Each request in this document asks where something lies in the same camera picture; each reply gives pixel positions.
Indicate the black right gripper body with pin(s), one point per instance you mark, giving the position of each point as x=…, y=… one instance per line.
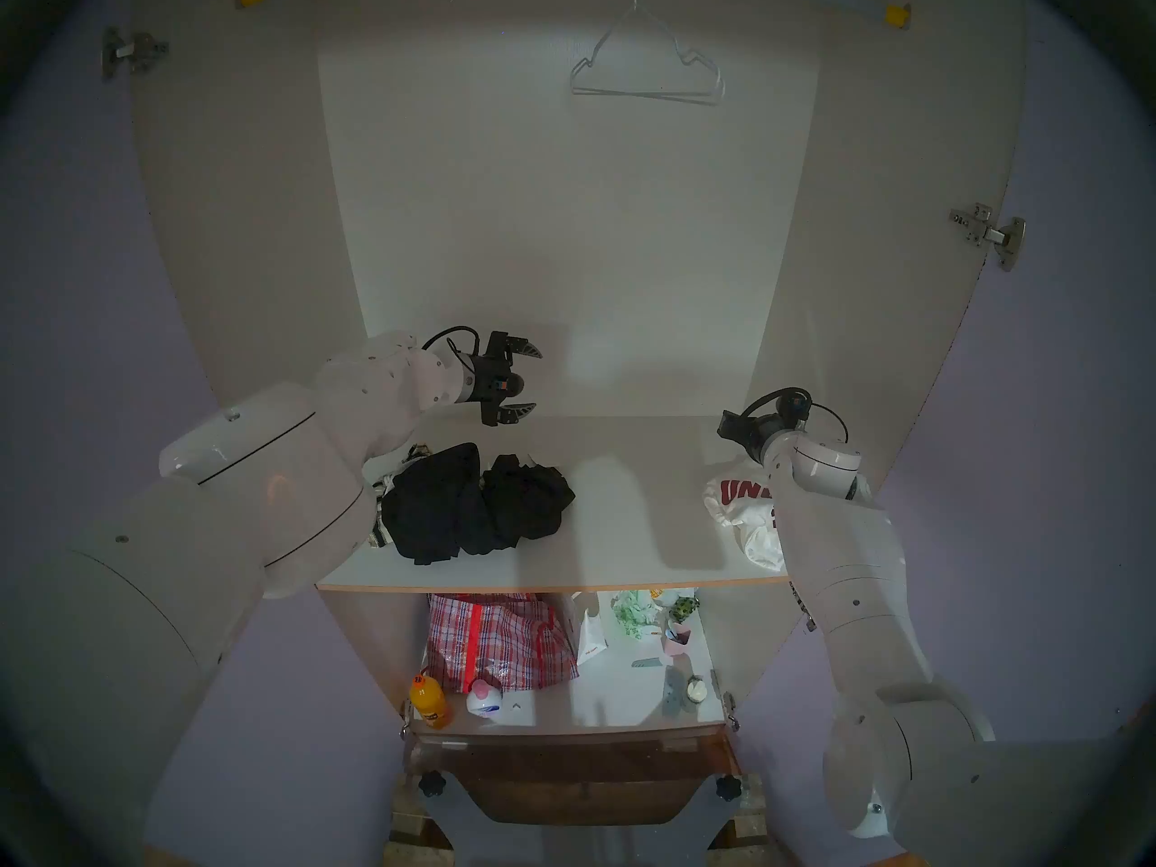
x=748, y=432

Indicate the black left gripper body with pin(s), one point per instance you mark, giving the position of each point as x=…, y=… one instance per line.
x=488, y=377

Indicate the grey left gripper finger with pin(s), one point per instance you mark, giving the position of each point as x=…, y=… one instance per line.
x=526, y=347
x=517, y=412

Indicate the white plastic bag red print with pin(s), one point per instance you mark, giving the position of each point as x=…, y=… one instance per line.
x=741, y=513

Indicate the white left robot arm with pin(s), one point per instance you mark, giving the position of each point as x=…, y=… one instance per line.
x=226, y=513

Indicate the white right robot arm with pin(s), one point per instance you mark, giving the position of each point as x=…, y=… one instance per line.
x=858, y=585

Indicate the green patterned packet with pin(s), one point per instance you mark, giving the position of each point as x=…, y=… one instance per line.
x=637, y=614

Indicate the red plaid woven bag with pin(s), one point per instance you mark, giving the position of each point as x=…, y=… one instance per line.
x=506, y=644

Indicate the small white round jar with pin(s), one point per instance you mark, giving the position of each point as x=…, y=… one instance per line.
x=696, y=689

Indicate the metal door hinge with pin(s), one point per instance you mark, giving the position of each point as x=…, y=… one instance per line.
x=135, y=52
x=731, y=712
x=989, y=233

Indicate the white bottle pink cap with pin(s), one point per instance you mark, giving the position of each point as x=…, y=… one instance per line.
x=485, y=699

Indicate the orange bottle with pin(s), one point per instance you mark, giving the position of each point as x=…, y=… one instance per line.
x=430, y=704

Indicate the black round knob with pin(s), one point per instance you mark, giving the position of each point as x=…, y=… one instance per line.
x=433, y=784
x=728, y=787

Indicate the brown wooden drawer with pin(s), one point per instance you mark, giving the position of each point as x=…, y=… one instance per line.
x=587, y=775

